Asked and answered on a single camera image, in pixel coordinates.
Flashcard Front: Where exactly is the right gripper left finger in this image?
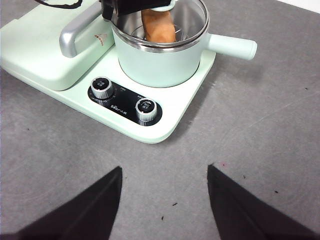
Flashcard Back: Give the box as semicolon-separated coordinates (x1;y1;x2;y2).
0;165;124;240

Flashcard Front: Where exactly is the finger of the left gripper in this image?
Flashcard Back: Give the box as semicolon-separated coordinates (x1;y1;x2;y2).
116;0;176;16

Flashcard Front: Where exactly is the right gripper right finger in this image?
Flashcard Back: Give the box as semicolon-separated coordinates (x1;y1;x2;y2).
207;164;320;240

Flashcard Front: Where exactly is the brown potato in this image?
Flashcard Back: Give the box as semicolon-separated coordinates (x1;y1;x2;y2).
140;8;177;43

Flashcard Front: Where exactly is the glass lid with green knob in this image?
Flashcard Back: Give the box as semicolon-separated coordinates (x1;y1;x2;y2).
110;0;210;50

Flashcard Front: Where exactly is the mint green steamer pot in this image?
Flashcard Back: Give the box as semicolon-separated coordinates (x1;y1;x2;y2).
110;0;259;89

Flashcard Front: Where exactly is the silver control knob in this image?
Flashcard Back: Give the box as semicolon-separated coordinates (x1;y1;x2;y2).
90;76;114;100
134;97;159;122

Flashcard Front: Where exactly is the mint green grill cover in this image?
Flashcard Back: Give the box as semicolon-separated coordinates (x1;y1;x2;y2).
0;1;116;92

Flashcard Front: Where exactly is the mint green breakfast machine base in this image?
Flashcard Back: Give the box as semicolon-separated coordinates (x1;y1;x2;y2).
0;0;217;145

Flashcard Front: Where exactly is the black cable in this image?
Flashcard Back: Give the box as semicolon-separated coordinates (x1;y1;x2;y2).
36;0;84;11

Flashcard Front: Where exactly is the silver grill cover handle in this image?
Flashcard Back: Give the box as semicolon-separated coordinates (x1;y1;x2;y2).
58;1;106;59

